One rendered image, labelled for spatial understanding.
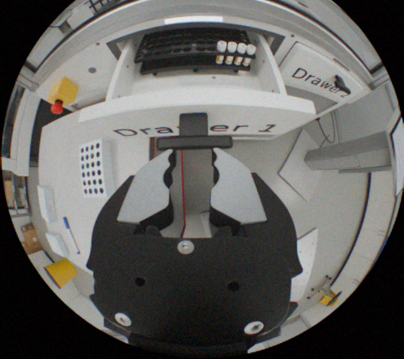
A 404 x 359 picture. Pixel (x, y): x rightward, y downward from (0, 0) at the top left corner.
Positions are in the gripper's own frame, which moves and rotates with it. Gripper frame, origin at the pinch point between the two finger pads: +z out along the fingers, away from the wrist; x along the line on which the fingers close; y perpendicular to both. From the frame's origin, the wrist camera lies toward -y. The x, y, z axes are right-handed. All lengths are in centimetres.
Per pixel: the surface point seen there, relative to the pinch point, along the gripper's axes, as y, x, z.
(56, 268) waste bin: 154, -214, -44
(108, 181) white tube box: 10.8, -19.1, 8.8
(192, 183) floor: 61, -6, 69
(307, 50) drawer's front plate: -14.4, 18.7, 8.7
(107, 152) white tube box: 6.0, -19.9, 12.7
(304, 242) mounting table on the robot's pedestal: 28.5, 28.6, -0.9
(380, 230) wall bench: 115, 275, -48
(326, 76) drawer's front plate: -11.7, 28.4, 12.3
